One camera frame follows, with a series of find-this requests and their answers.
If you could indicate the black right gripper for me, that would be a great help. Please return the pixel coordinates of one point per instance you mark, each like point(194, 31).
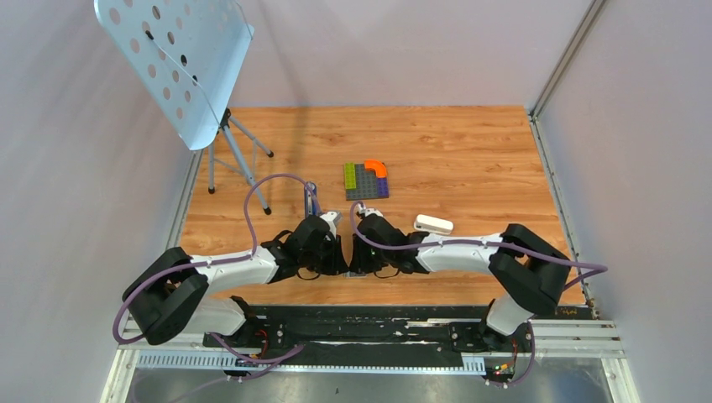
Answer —
point(358, 264)

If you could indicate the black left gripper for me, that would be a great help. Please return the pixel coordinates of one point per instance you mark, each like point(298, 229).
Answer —
point(337, 264)

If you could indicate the blue black stapler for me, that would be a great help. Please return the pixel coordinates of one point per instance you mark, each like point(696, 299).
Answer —
point(310, 193)

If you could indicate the white stapler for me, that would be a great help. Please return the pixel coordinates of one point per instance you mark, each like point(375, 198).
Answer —
point(433, 224)

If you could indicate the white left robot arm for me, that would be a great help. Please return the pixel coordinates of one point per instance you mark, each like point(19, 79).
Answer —
point(176, 293)

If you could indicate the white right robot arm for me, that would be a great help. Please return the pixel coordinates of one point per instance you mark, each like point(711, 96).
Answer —
point(532, 272)

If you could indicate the blue building brick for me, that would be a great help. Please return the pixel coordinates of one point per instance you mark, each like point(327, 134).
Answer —
point(382, 187)

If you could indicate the grey building baseplate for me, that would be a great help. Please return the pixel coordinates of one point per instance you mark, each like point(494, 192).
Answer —
point(366, 186)

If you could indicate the green building brick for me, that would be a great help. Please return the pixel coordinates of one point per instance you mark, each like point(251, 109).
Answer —
point(349, 175)

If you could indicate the orange curved brick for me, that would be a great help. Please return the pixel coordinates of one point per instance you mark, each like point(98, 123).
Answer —
point(377, 167)

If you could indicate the light blue music stand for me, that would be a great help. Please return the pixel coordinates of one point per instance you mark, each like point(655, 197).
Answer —
point(188, 55)

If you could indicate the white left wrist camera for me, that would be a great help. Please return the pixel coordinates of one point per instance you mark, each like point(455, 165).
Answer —
point(332, 218)

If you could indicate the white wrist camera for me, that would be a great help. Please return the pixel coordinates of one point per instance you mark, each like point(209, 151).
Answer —
point(332, 218)
point(370, 211)

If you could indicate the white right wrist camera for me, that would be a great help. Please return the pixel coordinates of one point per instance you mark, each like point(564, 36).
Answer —
point(370, 211)

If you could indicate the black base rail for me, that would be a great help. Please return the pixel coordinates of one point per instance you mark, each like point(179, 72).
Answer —
point(384, 340)

